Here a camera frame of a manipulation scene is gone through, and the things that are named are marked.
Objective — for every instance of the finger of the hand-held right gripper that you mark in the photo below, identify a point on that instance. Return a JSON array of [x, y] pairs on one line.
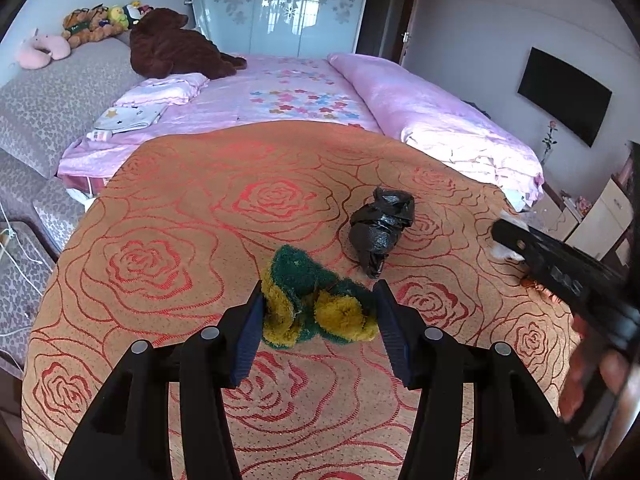
[[515, 237]]

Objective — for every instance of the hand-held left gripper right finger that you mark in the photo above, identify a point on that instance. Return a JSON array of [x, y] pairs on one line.
[[395, 335]]

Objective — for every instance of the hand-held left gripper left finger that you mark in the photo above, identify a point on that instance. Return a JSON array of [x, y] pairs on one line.
[[247, 340]]

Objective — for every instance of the white tissue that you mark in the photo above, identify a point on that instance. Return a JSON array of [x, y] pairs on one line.
[[505, 252]]

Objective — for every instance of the green yellow scouring sponge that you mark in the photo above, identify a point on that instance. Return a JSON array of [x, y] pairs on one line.
[[300, 270]]

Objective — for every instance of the person's right hand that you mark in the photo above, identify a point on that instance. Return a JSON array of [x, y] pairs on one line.
[[575, 380]]

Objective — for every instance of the small bedside cabinet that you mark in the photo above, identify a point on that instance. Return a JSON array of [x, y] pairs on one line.
[[557, 215]]

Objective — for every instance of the white cabinet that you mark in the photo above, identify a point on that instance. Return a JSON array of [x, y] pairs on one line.
[[602, 220]]

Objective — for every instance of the orange rose-print cloth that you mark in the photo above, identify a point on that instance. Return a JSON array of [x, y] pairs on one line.
[[200, 260]]

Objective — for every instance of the balled black plastic bag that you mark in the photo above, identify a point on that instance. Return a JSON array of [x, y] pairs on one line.
[[375, 232]]

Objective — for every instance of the artificial rose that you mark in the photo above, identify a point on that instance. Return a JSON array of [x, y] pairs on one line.
[[549, 137]]

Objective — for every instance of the folded pink quilt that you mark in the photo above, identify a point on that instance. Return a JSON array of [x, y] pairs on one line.
[[430, 115]]

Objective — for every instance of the grey patterned bedside bench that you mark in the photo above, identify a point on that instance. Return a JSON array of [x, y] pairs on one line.
[[25, 285]]

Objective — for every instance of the white star-print cloth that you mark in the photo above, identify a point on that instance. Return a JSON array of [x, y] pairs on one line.
[[130, 119]]

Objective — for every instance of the pink floral bedsheet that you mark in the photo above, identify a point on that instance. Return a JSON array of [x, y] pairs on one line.
[[300, 90]]

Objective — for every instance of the brown door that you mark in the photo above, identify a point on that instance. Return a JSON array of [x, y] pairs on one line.
[[387, 15]]

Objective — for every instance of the pink pillow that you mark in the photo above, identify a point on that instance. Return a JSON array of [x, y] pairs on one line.
[[160, 90]]

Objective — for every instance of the large brown teddy bear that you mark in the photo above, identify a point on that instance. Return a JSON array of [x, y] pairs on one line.
[[175, 50]]

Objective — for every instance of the grey patterned headboard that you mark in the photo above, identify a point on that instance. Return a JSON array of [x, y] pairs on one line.
[[60, 105]]

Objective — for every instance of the flower-print glass wardrobe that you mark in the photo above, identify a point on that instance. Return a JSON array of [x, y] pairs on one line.
[[285, 5]]

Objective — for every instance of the penguin plush toy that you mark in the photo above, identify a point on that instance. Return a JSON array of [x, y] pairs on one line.
[[134, 12]]

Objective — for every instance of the brown plush toy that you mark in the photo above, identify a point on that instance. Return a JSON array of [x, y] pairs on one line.
[[90, 27]]

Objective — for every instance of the yellow green plush toy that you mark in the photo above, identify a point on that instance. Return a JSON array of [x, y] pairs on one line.
[[117, 15]]

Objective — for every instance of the pink plush toy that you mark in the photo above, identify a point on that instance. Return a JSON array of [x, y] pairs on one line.
[[42, 52]]

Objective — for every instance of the black wall television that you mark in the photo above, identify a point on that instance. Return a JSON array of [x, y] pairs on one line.
[[565, 95]]

